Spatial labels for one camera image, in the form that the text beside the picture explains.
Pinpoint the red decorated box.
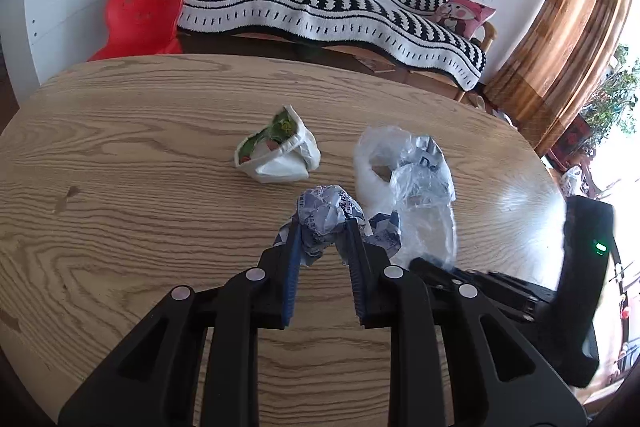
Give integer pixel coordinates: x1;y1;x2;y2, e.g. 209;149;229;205
550;117;593;168

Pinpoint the pink cartoon cushion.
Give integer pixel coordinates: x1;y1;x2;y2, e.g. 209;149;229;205
432;0;497;38

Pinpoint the red plastic chair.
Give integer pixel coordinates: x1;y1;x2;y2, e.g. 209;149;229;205
87;0;187;62

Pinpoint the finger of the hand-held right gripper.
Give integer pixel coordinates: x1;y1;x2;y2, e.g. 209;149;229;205
410;257;556;323

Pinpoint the white plastic bag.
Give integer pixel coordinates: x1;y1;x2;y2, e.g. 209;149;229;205
234;105;321;184

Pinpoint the green potted plant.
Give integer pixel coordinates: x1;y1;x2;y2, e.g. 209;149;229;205
582;44;640;142

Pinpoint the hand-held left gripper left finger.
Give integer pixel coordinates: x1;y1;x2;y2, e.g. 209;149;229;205
57;219;303;427

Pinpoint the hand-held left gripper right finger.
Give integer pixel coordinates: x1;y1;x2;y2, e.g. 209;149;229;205
345;218;588;427

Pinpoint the brown curtain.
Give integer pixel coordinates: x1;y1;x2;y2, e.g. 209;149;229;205
482;0;638;158

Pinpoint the clear plastic bag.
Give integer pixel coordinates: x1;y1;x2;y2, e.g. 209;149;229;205
352;125;458;268

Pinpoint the yellow-green snack packet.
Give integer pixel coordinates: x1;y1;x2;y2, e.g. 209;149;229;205
265;113;297;142

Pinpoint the wooden sofa frame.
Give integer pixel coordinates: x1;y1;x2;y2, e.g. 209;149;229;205
140;0;501;105

